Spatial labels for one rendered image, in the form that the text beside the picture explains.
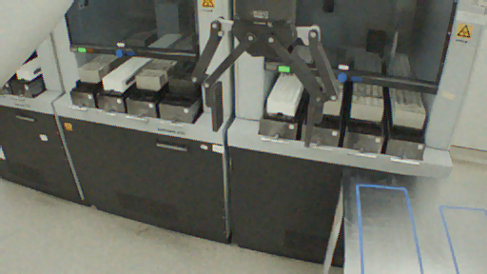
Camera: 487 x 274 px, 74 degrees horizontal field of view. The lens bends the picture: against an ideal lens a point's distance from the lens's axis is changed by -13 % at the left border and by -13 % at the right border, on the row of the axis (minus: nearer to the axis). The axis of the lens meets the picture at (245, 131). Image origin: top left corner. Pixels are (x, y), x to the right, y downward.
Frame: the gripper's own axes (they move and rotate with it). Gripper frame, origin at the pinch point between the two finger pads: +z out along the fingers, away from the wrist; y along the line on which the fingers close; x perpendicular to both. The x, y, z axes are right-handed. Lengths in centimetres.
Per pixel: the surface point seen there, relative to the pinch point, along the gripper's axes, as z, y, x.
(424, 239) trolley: 38, 37, 21
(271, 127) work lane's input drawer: 42, -12, 66
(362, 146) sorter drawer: 44, 21, 66
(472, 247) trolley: 38, 50, 20
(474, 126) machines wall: 92, 108, 186
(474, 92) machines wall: 68, 100, 186
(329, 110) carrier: 36, 7, 74
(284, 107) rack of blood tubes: 35, -9, 70
